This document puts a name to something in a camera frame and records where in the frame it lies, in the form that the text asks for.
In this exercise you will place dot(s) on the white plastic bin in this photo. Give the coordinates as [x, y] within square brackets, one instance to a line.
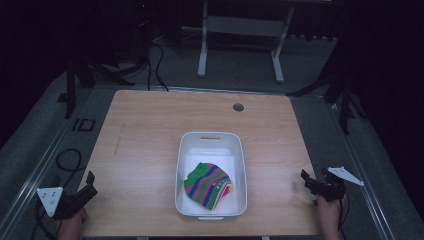
[213, 146]

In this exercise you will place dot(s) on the black metal stand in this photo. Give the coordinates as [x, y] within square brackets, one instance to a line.
[70, 86]
[345, 100]

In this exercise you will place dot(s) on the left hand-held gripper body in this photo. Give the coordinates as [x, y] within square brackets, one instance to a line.
[50, 198]

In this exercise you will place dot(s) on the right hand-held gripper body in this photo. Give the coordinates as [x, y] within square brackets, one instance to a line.
[331, 190]

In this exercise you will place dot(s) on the grey table grommet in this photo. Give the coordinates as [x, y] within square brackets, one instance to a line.
[238, 107]

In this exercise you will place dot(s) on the white metal desk frame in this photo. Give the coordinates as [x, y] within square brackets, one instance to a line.
[240, 25]

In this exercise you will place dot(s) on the person's right hand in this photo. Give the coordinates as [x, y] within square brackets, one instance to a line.
[328, 216]

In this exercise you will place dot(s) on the person's left hand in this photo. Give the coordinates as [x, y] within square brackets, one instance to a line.
[71, 226]

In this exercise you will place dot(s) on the striped multicoloured cloth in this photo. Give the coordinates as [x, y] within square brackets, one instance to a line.
[206, 185]

